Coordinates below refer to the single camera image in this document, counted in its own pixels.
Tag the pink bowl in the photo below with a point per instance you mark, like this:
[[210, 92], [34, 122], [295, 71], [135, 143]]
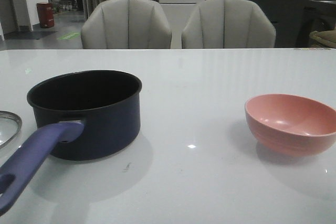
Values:
[[290, 124]]

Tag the glass lid with blue knob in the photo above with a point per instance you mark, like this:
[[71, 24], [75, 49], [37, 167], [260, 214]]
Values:
[[11, 125]]

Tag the dark blue saucepan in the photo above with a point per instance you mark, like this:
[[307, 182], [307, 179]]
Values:
[[80, 116]]

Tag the left grey upholstered chair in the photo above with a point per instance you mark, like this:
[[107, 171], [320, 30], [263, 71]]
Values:
[[127, 24]]

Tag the grey upholstered chair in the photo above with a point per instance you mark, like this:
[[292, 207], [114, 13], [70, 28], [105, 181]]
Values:
[[127, 24], [217, 24]]

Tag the right grey upholstered chair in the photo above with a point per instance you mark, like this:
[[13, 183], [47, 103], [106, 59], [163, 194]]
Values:
[[217, 24]]

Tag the red trash bin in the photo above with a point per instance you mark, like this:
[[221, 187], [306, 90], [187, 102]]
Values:
[[45, 15]]

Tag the dark grey counter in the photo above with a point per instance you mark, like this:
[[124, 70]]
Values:
[[294, 20]]

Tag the olive cushion seat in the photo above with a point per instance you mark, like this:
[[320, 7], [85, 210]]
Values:
[[323, 39]]

